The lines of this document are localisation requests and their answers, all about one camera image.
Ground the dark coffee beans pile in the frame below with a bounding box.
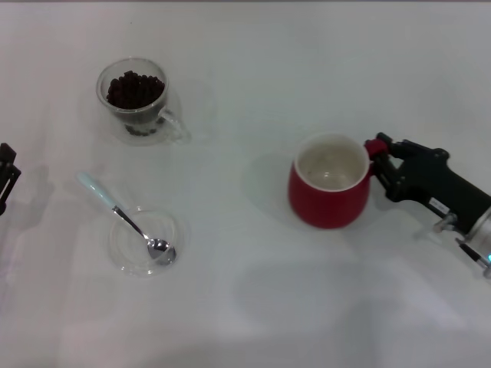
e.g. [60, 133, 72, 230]
[106, 70, 166, 138]

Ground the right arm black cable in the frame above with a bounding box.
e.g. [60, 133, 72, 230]
[455, 237, 490, 268]

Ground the silver cable plug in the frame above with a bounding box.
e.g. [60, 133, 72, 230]
[433, 213, 458, 234]

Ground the clear glass dish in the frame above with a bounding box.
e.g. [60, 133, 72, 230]
[109, 205, 189, 278]

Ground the red ceramic mug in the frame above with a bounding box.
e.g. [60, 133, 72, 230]
[288, 133, 388, 230]

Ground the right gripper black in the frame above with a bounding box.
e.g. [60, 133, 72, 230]
[370, 132, 491, 235]

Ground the clear double-wall glass cup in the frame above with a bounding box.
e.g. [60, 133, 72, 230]
[95, 57, 192, 146]

